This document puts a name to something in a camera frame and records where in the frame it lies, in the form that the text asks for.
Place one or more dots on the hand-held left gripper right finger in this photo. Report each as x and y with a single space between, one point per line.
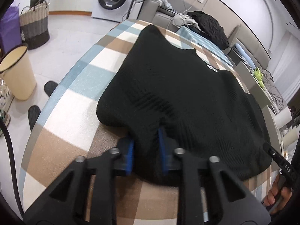
162 150

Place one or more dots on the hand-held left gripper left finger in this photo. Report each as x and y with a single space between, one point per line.
129 154

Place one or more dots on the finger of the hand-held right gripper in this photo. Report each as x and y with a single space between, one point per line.
270 151

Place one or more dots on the black knit sweater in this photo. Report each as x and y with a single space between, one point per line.
187 98

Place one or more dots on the person's right hand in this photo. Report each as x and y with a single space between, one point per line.
277 194

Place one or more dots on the cream paper roll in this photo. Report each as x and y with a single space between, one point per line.
290 138

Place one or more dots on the white paper towel roll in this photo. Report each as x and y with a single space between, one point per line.
282 118

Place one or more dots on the grey duvet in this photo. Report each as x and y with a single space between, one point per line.
274 89

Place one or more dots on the low grey cabinet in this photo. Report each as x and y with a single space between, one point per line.
250 82

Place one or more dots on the green plush toy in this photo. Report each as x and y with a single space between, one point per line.
259 76

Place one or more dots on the brown checkered tablecloth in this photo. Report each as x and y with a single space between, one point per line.
77 98

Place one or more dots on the white curtain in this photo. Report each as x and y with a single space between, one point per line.
288 61

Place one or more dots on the blue bed pillow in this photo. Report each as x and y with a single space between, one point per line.
245 56

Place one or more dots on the black slipper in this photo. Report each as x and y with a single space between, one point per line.
50 88
34 117

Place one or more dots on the beige bed headboard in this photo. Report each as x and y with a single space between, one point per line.
248 44

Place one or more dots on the blue checkered tablecloth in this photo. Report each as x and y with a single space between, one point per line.
206 44

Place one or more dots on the white sneaker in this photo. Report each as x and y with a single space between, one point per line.
7 96
4 121

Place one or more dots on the black quilted jacket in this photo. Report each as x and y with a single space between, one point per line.
211 28

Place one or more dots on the grey garment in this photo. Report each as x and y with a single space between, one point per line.
182 20

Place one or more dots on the beige waste bin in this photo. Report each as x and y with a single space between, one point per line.
21 75

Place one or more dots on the grey sofa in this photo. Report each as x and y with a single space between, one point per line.
150 14

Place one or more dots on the houndstooth cushion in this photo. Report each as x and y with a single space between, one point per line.
170 9

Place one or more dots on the white washing machine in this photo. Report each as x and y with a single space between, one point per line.
131 9

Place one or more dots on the woven laundry basket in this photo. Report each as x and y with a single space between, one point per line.
35 25

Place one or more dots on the purple bag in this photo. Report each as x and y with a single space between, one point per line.
9 30

